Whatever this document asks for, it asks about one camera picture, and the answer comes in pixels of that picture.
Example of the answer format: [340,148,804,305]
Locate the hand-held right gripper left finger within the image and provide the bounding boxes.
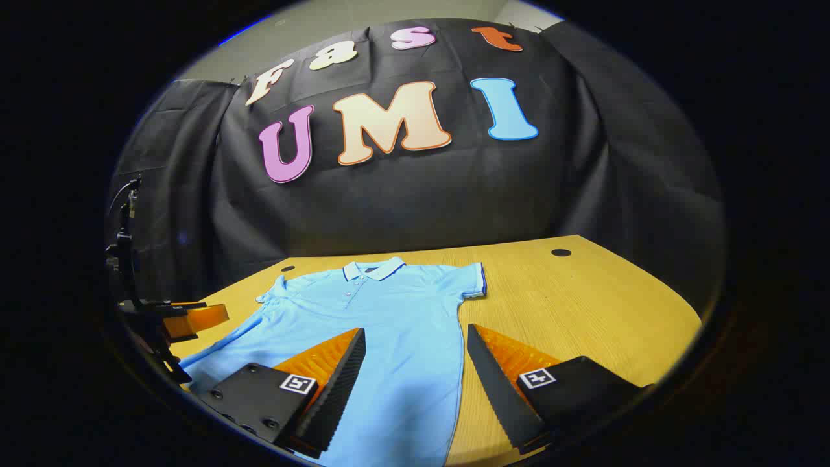
[195,327,368,459]

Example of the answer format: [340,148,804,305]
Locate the light blue polo T-shirt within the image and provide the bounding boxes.
[178,256,488,467]

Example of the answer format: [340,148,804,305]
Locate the black backdrop cloth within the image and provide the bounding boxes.
[106,18,726,320]

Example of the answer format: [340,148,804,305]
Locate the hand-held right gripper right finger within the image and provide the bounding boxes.
[466,323,654,455]

